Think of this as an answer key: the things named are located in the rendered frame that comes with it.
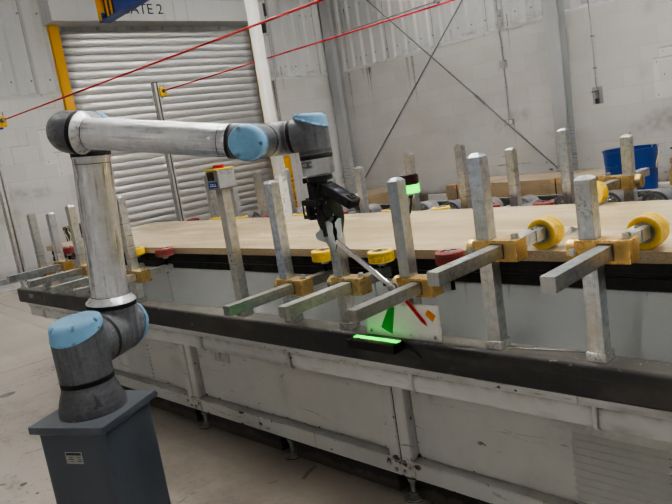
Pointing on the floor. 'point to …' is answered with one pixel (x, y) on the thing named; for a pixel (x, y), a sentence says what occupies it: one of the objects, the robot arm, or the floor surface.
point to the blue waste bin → (646, 155)
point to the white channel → (267, 96)
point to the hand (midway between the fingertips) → (336, 247)
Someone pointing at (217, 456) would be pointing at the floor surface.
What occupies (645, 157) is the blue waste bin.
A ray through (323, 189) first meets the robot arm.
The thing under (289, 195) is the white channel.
